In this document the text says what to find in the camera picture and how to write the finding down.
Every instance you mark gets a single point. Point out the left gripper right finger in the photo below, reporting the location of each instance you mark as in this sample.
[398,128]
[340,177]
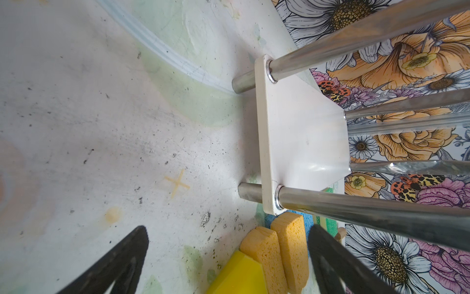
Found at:
[335,266]

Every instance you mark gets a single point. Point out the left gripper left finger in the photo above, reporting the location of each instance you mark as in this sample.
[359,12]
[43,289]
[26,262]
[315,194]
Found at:
[119,270]

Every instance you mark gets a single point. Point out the yellow sponge front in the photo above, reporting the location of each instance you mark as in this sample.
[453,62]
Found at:
[241,275]

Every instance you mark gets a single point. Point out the white two-tier shelf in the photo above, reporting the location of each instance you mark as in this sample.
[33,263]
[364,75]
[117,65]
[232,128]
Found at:
[303,136]

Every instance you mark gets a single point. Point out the green sponge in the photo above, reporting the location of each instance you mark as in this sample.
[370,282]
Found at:
[327,224]

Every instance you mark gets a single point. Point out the blue sponge under orange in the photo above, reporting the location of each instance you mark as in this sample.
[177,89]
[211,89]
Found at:
[308,220]

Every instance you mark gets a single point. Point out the orange sponge right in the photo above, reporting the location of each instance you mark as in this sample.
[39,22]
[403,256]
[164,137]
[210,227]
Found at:
[290,229]

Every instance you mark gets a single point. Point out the orange sponge left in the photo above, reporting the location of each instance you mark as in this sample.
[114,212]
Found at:
[262,245]

